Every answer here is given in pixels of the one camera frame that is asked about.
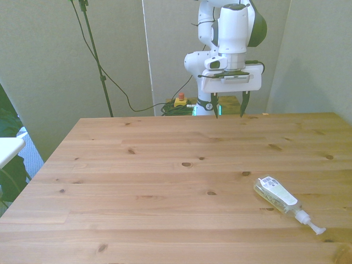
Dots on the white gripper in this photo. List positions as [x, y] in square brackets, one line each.
[233, 85]

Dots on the clear sanitizer pump bottle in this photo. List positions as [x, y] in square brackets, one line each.
[275, 192]

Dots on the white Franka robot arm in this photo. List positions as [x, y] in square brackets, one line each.
[232, 33]

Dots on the yellow emergency stop button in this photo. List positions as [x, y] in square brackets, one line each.
[180, 101]

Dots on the white mesh panel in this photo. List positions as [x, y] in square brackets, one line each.
[33, 156]

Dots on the green leafy plant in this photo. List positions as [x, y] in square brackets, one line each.
[11, 121]

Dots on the white side table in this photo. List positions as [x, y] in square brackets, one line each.
[9, 148]

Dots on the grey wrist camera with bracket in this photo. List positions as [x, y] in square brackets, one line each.
[236, 78]

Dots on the black camera tripod stand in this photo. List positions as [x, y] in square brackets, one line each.
[94, 52]

